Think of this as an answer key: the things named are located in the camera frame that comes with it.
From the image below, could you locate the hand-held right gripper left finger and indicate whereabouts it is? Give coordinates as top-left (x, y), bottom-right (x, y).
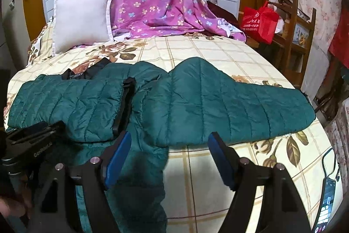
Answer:
top-left (30, 131), bottom-right (133, 233)

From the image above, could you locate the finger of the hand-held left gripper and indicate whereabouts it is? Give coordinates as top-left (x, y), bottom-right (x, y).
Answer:
top-left (5, 121), bottom-right (65, 145)

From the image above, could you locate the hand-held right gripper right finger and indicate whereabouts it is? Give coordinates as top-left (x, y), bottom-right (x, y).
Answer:
top-left (208, 132), bottom-right (313, 233)

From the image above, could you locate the green quilted puffer jacket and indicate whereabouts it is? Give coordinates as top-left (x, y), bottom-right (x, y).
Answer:
top-left (7, 57), bottom-right (317, 233)

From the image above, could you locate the person's left hand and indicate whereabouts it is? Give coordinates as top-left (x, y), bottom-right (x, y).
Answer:
top-left (0, 195), bottom-right (33, 220)

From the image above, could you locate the cream floral bed sheet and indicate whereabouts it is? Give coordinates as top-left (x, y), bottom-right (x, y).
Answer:
top-left (4, 17), bottom-right (344, 233)

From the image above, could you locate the black smartphone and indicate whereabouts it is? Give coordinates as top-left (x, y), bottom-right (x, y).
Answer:
top-left (312, 177), bottom-right (337, 233)

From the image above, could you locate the white square pillow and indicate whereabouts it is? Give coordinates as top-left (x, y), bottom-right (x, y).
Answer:
top-left (52, 0), bottom-right (115, 55)

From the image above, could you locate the wooden chair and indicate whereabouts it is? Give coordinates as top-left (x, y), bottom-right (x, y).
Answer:
top-left (269, 0), bottom-right (317, 86)

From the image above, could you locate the red shopping bag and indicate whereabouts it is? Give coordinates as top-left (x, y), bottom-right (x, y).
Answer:
top-left (241, 1), bottom-right (280, 45)

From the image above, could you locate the dark maroon blanket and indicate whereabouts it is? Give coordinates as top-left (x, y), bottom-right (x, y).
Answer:
top-left (207, 1), bottom-right (240, 31)

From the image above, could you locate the red cloth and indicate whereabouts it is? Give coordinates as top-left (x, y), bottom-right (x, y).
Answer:
top-left (328, 12), bottom-right (349, 70)

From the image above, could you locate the pale floral curtain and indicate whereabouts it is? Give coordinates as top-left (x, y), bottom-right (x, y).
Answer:
top-left (296, 0), bottom-right (344, 97)

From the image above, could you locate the black phone cable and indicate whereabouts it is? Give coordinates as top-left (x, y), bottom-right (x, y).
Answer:
top-left (320, 147), bottom-right (341, 182)

